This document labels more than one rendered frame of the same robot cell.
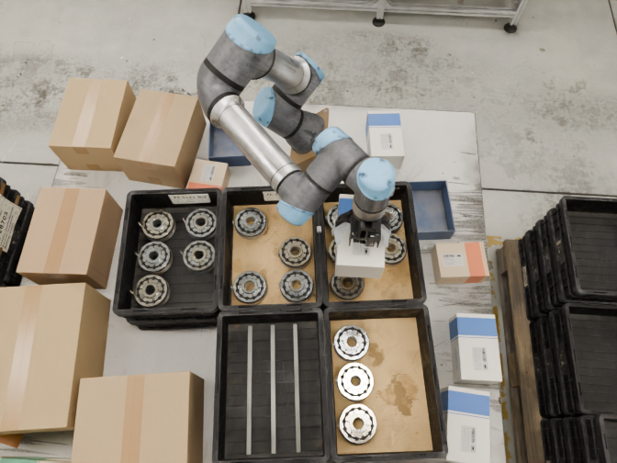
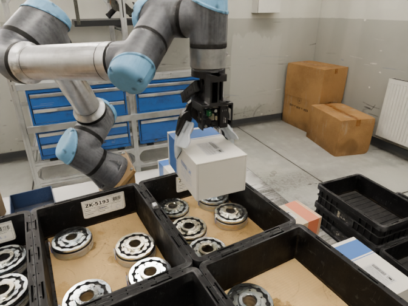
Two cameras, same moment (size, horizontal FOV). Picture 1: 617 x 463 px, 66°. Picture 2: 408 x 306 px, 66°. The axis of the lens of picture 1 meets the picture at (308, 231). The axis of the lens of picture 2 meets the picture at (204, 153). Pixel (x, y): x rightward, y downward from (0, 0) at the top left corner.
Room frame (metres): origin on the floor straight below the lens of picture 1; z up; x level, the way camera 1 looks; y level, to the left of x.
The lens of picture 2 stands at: (-0.11, 0.18, 1.43)
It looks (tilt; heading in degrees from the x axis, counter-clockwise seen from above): 25 degrees down; 333
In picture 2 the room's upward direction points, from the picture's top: straight up
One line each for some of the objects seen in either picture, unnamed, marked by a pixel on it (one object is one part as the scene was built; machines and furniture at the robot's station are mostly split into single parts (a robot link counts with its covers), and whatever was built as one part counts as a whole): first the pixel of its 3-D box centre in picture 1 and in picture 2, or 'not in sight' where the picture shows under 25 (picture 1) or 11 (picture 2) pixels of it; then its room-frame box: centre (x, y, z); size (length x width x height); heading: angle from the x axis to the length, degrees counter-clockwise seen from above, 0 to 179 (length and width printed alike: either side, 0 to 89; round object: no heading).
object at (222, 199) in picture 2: (387, 217); (213, 195); (0.66, -0.26, 0.86); 0.10 x 0.10 x 0.01
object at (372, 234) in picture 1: (365, 221); (209, 98); (0.47, -0.13, 1.25); 0.09 x 0.08 x 0.12; 176
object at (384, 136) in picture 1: (384, 140); (178, 175); (1.04, -0.29, 0.75); 0.20 x 0.12 x 0.09; 1
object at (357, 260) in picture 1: (359, 236); (203, 159); (0.50, -0.14, 1.09); 0.20 x 0.12 x 0.09; 176
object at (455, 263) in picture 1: (458, 263); (291, 223); (0.55, -0.51, 0.74); 0.16 x 0.12 x 0.07; 92
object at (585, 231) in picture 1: (578, 265); (359, 233); (0.67, -1.13, 0.37); 0.40 x 0.30 x 0.45; 176
